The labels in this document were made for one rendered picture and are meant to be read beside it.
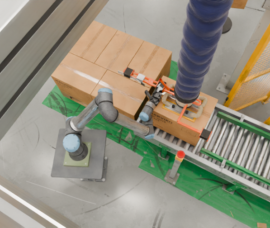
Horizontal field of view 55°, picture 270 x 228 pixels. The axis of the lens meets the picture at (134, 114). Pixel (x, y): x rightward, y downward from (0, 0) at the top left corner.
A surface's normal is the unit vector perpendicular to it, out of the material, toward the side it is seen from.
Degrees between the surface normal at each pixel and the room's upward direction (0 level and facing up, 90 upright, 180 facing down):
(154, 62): 0
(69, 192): 0
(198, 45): 82
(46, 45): 90
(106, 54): 0
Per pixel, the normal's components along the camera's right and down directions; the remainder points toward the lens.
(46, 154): -0.06, -0.40
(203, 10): -0.43, 0.70
